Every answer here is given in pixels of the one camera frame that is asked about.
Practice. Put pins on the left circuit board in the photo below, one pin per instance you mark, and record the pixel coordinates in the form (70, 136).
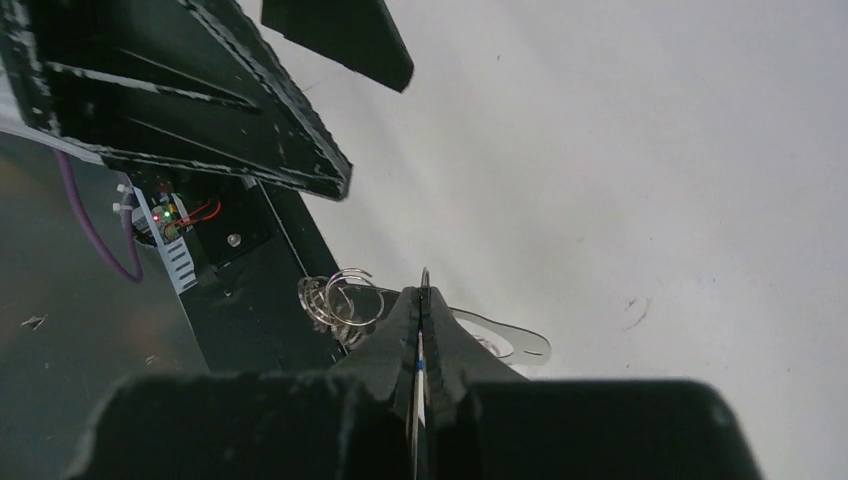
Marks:
(169, 223)

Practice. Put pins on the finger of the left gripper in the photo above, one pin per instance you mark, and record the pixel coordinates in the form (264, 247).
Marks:
(180, 85)
(361, 35)

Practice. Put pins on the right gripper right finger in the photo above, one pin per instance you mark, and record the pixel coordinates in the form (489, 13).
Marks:
(453, 361)

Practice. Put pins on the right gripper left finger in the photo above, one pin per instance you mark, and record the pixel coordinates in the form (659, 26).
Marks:
(386, 363)

